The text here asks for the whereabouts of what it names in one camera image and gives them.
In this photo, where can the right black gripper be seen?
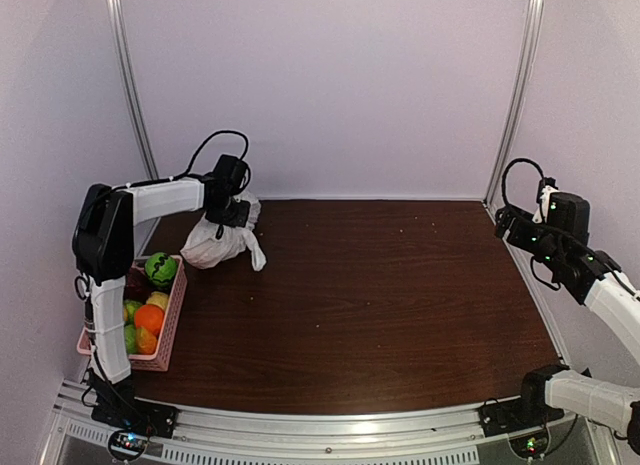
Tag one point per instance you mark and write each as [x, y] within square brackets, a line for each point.
[504, 224]

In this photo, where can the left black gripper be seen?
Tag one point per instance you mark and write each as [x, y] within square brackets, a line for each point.
[240, 219]

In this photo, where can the white plastic bag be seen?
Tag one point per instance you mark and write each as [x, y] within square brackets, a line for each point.
[206, 247]

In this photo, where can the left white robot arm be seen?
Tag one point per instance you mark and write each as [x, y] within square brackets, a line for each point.
[103, 245]

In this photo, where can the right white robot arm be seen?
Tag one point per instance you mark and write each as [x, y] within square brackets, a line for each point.
[597, 282]

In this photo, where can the pale yellow fruit toy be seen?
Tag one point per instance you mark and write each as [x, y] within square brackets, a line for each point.
[158, 299]

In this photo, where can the dark red fruit toy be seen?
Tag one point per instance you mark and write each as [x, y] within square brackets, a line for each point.
[137, 286]

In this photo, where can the orange fruit in basket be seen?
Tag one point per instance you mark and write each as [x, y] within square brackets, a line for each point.
[150, 317]

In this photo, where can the yellow orange fruit toy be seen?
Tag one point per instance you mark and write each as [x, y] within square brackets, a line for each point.
[146, 341]

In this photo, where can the pink perforated basket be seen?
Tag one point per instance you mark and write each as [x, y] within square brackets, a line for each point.
[162, 330]

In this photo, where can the green striped melon toy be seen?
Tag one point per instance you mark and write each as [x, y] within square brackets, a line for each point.
[161, 268]

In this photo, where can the light green apple toy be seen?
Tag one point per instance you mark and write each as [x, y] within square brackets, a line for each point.
[130, 307]

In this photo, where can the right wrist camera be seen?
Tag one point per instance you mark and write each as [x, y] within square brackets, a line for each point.
[566, 211]

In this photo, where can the left aluminium frame post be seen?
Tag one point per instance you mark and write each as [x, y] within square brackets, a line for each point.
[132, 99]

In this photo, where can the aluminium frame post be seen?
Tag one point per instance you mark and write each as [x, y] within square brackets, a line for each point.
[132, 99]
[529, 46]

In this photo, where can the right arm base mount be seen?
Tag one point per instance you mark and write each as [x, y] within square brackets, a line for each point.
[527, 428]

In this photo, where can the front aluminium rail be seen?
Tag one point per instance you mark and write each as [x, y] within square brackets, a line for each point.
[451, 435]

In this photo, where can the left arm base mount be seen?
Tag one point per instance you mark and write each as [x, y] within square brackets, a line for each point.
[134, 421]

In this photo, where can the right aluminium frame post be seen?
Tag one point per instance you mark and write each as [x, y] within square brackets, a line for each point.
[529, 46]

